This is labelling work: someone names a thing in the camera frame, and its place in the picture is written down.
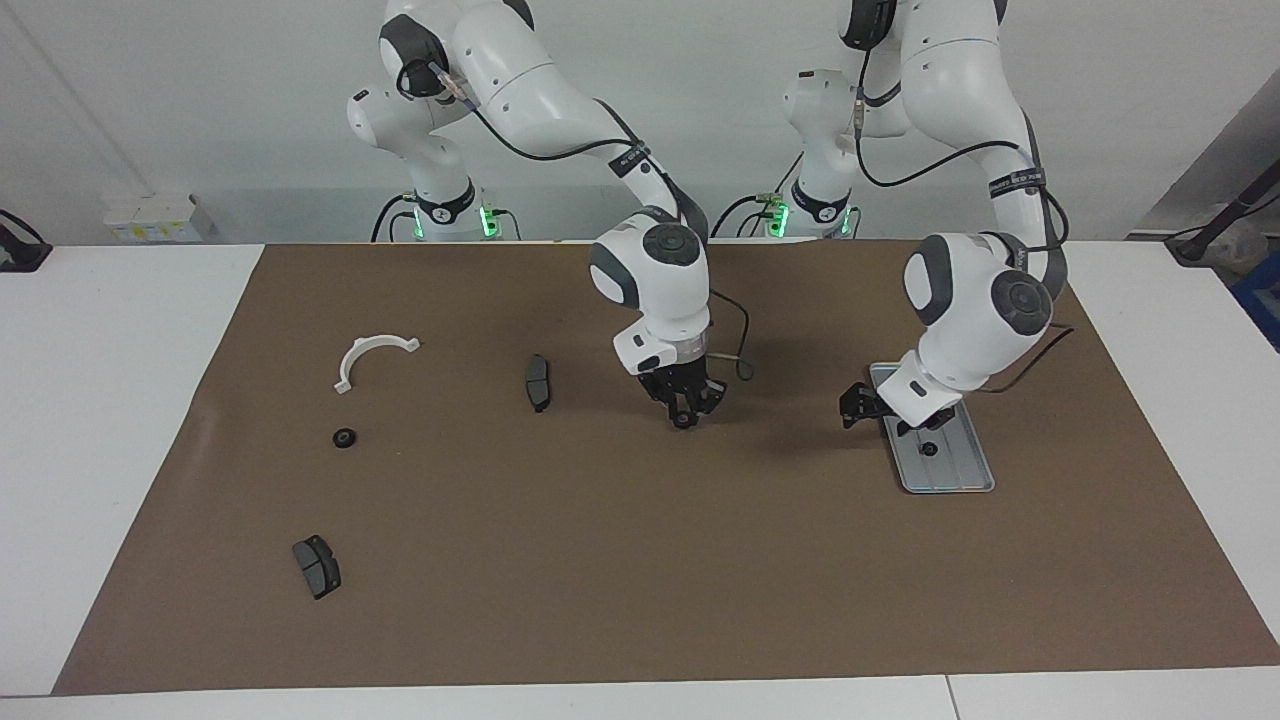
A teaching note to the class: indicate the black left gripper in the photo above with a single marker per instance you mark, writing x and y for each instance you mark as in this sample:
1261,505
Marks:
868,400

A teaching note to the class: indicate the silver metal tray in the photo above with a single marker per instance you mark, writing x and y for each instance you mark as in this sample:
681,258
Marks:
950,470

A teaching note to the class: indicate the black table clamp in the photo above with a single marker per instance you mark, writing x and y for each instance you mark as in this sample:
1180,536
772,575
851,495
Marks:
20,255

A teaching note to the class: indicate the blue crate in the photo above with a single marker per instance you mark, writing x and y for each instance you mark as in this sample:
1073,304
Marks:
1262,300

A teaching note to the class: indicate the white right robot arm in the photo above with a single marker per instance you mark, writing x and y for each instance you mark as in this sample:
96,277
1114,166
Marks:
660,285

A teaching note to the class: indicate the clear plastic bag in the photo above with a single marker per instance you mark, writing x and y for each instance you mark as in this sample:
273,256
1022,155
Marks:
1240,245

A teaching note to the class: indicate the white socket box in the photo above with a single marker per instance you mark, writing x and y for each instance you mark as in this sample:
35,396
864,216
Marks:
150,215

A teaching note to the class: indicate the black stand pole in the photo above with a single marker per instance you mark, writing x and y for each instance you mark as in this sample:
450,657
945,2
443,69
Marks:
1195,245

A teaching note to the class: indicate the short grey brake pad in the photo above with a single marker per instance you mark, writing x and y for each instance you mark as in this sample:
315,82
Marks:
317,567

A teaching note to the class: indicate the brown table mat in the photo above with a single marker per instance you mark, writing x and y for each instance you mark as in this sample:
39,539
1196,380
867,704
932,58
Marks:
600,550

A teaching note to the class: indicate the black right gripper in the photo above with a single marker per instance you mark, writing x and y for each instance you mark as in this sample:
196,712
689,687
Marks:
690,382

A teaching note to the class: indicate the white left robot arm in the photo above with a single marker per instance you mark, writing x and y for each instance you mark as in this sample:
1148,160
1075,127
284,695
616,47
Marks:
965,350

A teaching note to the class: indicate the long grey brake pad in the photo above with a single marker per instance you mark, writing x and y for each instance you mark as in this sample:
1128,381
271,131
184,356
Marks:
538,382

